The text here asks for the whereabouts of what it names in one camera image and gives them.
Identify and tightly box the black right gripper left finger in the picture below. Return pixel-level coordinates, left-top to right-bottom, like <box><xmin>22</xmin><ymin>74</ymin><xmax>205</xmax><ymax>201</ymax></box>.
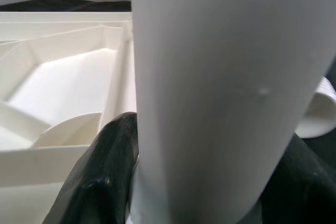
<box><xmin>48</xmin><ymin>112</ymin><xmax>140</xmax><ymax>224</ymax></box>

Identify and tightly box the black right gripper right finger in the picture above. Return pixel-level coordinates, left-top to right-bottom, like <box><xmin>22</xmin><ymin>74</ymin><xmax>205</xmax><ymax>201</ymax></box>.
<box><xmin>251</xmin><ymin>132</ymin><xmax>336</xmax><ymax>224</ymax></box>

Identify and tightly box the white plastic table leg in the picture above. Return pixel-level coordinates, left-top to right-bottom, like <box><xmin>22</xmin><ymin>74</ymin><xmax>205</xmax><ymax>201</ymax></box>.
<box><xmin>296</xmin><ymin>76</ymin><xmax>336</xmax><ymax>140</ymax></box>
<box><xmin>130</xmin><ymin>0</ymin><xmax>336</xmax><ymax>224</ymax></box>

